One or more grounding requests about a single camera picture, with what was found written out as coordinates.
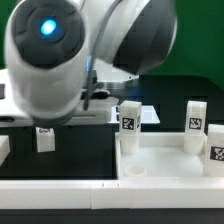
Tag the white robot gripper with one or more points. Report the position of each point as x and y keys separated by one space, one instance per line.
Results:
x=98 y=112

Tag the white square table top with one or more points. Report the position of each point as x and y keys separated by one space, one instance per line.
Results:
x=160 y=155

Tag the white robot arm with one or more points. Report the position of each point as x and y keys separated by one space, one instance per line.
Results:
x=60 y=54

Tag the white marker sheet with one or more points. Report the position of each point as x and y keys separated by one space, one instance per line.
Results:
x=148 y=115

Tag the white left obstacle rail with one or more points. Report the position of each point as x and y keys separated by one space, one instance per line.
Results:
x=4 y=148

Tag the white obstacle rail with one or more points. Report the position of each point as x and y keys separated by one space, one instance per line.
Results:
x=4 y=148
x=123 y=194

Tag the white front obstacle rail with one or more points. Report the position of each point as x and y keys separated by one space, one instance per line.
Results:
x=123 y=194

